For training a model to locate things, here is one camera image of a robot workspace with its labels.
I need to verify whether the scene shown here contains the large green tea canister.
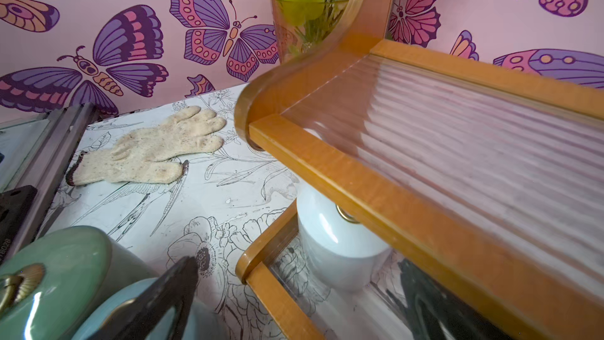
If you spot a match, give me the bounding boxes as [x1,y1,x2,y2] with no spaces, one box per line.
[1,226,157,339]

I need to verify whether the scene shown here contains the wooden three-tier shelf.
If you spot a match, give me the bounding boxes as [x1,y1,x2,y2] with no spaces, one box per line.
[235,0,603,339]

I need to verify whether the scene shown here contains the white canister bottom shelf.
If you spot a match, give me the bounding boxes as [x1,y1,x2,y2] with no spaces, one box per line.
[296,183,393,292]

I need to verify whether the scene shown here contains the beige work glove left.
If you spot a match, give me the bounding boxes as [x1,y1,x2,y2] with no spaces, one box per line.
[65,105,227,187]

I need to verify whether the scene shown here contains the front aluminium rail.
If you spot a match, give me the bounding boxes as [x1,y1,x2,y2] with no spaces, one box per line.
[1,103,99,262]

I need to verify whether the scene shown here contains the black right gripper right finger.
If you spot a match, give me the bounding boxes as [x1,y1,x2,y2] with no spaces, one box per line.
[398,259,510,339]

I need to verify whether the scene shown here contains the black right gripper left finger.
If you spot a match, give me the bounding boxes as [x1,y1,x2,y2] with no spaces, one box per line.
[91,257,198,339]

